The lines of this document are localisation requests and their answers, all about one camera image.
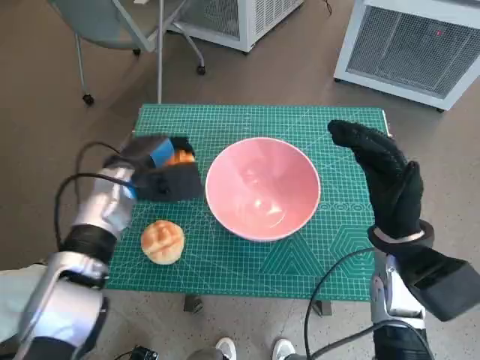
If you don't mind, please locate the long orange toy bread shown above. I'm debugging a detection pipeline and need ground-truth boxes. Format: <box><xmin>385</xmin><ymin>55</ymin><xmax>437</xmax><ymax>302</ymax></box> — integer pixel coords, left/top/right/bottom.
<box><xmin>166</xmin><ymin>148</ymin><xmax>196</xmax><ymax>167</ymax></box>

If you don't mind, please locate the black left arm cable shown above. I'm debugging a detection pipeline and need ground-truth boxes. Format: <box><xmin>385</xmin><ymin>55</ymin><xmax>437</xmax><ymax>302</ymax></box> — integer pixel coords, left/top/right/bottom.
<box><xmin>54</xmin><ymin>141</ymin><xmax>132</xmax><ymax>251</ymax></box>

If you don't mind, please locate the thin metal pole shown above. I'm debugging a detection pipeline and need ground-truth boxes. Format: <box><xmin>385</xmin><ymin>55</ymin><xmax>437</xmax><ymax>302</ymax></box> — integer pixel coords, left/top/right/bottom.
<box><xmin>157</xmin><ymin>0</ymin><xmax>166</xmax><ymax>104</ymax></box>

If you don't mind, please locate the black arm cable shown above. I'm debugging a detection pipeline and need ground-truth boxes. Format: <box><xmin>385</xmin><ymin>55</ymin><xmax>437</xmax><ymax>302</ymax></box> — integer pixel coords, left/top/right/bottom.
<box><xmin>304</xmin><ymin>247</ymin><xmax>376</xmax><ymax>360</ymax></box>
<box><xmin>54</xmin><ymin>141</ymin><xmax>132</xmax><ymax>251</ymax></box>

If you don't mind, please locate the round toy bread bun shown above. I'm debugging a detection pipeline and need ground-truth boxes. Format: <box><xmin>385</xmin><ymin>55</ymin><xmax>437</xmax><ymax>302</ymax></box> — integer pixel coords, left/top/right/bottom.
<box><xmin>140</xmin><ymin>220</ymin><xmax>186</xmax><ymax>266</ymax></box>

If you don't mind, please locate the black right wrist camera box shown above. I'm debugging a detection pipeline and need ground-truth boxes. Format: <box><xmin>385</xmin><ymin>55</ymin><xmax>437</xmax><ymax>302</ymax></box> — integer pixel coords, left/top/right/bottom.
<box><xmin>397</xmin><ymin>245</ymin><xmax>480</xmax><ymax>323</ymax></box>

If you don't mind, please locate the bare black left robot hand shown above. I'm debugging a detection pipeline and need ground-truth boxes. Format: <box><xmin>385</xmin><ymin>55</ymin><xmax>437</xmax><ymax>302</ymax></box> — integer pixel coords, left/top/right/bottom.
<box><xmin>120</xmin><ymin>134</ymin><xmax>197</xmax><ymax>170</ymax></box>

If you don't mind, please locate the black table bracket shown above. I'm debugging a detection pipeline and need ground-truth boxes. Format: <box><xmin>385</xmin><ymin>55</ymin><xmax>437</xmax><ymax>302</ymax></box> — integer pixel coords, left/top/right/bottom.
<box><xmin>183</xmin><ymin>294</ymin><xmax>204</xmax><ymax>313</ymax></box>
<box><xmin>313</xmin><ymin>298</ymin><xmax>333</xmax><ymax>318</ymax></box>

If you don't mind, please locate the white mesh cabinet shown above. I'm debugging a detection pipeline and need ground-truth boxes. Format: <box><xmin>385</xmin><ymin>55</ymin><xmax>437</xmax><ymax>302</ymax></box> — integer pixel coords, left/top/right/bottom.
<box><xmin>166</xmin><ymin>0</ymin><xmax>305</xmax><ymax>53</ymax></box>
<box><xmin>332</xmin><ymin>0</ymin><xmax>480</xmax><ymax>113</ymax></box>

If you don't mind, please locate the pink bowl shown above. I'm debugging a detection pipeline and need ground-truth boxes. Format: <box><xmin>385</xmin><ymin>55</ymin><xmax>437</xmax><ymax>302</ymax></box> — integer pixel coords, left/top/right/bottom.
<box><xmin>205</xmin><ymin>137</ymin><xmax>322</xmax><ymax>242</ymax></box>

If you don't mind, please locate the grey office chair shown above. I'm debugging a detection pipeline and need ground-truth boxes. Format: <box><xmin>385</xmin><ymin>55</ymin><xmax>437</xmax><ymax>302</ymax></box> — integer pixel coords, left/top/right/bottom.
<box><xmin>48</xmin><ymin>0</ymin><xmax>208</xmax><ymax>106</ymax></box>

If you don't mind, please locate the white shoe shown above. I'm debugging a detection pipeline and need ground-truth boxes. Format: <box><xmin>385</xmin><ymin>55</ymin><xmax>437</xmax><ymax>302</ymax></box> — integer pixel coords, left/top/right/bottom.
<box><xmin>215</xmin><ymin>337</ymin><xmax>237</xmax><ymax>360</ymax></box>
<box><xmin>271</xmin><ymin>337</ymin><xmax>296</xmax><ymax>360</ymax></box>

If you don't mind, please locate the green cutting mat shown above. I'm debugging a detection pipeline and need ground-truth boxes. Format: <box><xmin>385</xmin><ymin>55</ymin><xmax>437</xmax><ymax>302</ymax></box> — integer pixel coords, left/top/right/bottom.
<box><xmin>103</xmin><ymin>103</ymin><xmax>389</xmax><ymax>302</ymax></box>

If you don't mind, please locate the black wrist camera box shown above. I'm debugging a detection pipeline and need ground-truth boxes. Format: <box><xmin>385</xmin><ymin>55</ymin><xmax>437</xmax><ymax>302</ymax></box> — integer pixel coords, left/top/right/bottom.
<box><xmin>397</xmin><ymin>245</ymin><xmax>480</xmax><ymax>323</ymax></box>
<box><xmin>133</xmin><ymin>160</ymin><xmax>203</xmax><ymax>202</ymax></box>

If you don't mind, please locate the small black device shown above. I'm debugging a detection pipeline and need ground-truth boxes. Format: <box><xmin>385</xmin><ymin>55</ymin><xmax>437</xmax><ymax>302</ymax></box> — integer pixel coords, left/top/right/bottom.
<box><xmin>129</xmin><ymin>346</ymin><xmax>158</xmax><ymax>360</ymax></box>

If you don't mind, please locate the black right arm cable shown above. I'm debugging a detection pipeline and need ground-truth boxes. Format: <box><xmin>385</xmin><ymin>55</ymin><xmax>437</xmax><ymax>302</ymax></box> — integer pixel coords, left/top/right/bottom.
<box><xmin>304</xmin><ymin>247</ymin><xmax>376</xmax><ymax>360</ymax></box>

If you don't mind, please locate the person's leg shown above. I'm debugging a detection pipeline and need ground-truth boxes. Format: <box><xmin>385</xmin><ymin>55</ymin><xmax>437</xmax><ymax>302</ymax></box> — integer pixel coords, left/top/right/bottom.
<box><xmin>0</xmin><ymin>262</ymin><xmax>52</xmax><ymax>341</ymax></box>

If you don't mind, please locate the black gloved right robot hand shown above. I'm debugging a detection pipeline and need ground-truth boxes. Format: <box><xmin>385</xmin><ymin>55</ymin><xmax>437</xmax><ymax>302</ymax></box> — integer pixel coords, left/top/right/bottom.
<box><xmin>327</xmin><ymin>119</ymin><xmax>425</xmax><ymax>239</ymax></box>

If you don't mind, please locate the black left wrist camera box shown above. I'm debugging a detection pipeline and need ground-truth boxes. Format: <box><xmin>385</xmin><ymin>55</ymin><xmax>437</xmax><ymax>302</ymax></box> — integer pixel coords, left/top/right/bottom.
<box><xmin>133</xmin><ymin>160</ymin><xmax>203</xmax><ymax>202</ymax></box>

